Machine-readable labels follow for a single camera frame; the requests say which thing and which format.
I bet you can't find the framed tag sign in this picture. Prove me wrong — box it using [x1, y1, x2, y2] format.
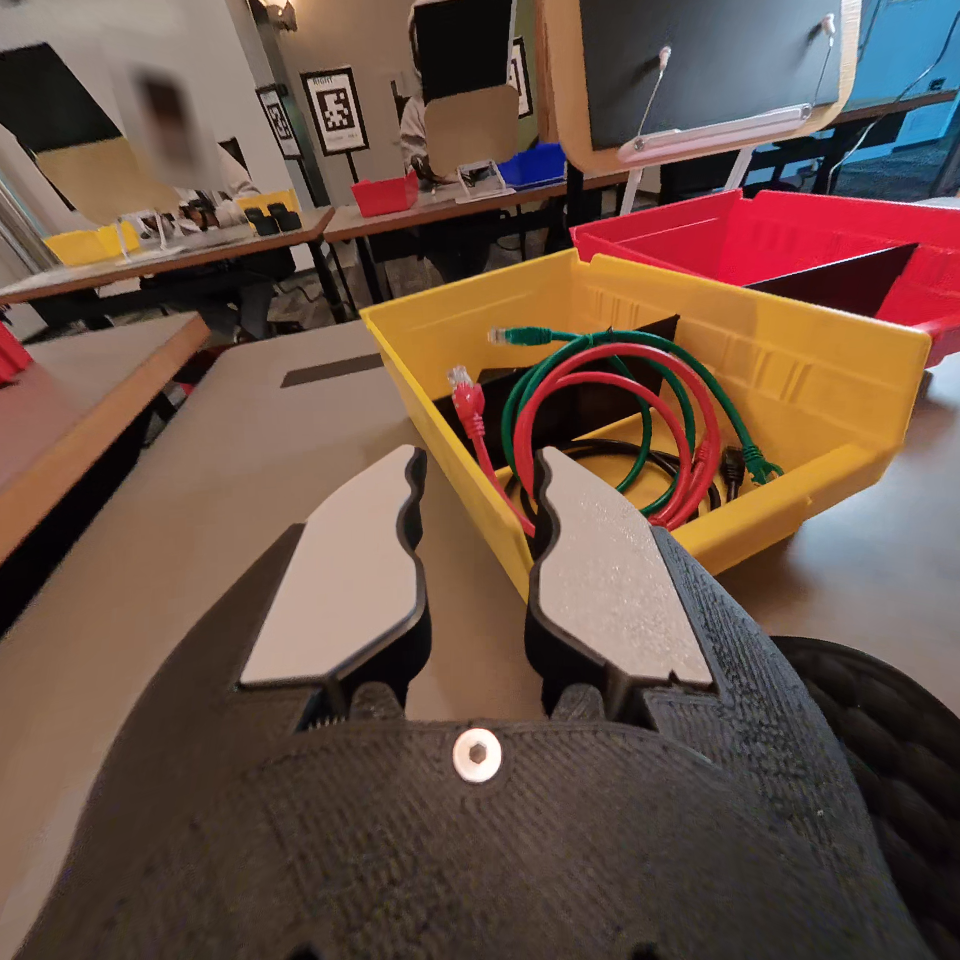
[510, 36, 535, 120]
[300, 66, 370, 157]
[255, 84, 303, 160]

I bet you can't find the wooden top desk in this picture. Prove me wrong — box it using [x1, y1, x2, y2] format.
[0, 206, 336, 324]
[0, 313, 213, 564]

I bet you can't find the black bin divider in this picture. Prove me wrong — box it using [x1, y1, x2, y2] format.
[433, 315, 680, 455]
[746, 241, 920, 318]

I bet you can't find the blue storage bin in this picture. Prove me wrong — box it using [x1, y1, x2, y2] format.
[498, 142, 568, 189]

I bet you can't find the black office chair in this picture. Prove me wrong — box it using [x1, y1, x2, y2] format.
[772, 636, 960, 960]

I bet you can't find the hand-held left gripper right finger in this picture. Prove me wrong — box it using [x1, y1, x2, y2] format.
[524, 447, 715, 697]

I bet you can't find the small red storage bin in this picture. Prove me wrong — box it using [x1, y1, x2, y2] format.
[351, 171, 421, 219]

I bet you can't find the yellow storage bin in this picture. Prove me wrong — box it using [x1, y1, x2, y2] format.
[360, 247, 933, 601]
[43, 223, 144, 268]
[236, 189, 301, 220]

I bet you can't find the black ethernet cable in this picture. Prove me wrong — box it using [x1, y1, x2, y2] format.
[502, 441, 749, 528]

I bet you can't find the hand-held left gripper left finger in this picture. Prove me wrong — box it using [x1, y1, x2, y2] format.
[238, 444, 433, 695]

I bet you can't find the red ethernet cable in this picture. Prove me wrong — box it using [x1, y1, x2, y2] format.
[447, 341, 723, 539]

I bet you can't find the green ethernet cable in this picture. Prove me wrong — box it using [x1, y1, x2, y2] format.
[487, 325, 786, 515]

